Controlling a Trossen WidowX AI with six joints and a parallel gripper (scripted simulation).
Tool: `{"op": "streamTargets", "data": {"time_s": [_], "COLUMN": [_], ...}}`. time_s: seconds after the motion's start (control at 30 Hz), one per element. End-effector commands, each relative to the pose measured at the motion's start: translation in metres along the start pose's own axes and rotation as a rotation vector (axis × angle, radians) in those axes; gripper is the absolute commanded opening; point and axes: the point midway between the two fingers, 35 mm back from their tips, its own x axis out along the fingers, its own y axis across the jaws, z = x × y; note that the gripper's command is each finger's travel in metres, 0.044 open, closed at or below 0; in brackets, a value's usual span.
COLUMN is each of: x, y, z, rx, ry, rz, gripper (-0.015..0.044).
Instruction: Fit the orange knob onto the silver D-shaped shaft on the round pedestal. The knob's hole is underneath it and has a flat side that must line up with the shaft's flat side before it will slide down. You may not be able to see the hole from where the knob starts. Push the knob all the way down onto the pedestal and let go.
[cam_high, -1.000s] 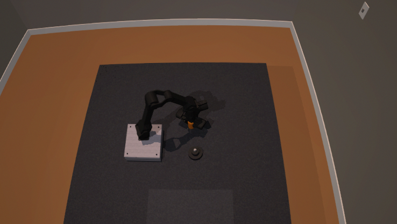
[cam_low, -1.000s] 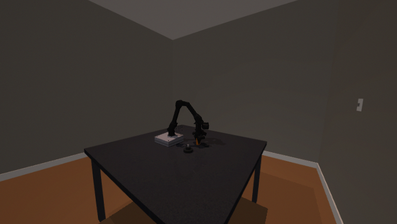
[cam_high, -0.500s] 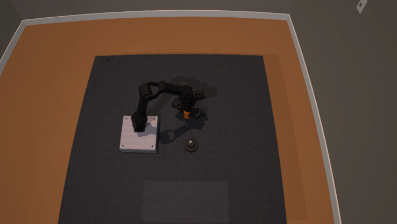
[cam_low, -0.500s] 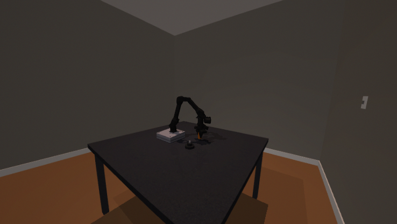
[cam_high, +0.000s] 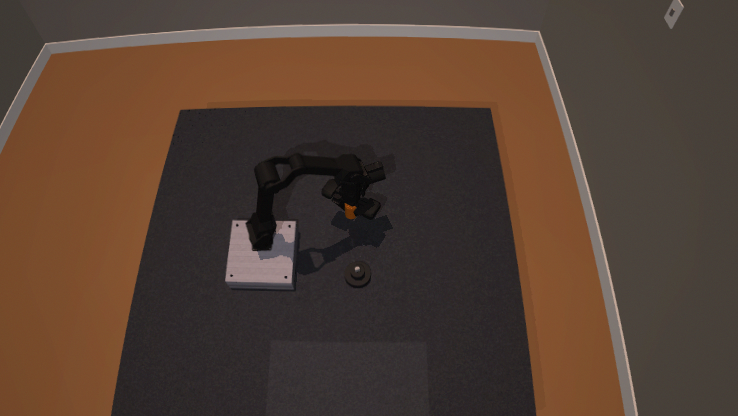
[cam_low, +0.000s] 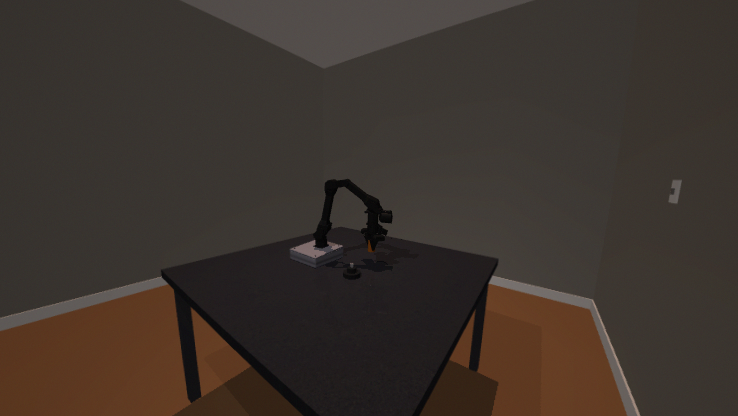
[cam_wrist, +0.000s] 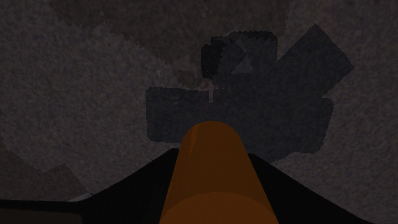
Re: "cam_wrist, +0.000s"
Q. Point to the orange cylinder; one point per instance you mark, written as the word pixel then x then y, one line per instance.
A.
pixel 214 181

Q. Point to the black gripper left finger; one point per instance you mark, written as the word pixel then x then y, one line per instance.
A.
pixel 137 199

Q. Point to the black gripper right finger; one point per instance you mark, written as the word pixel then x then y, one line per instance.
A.
pixel 293 203

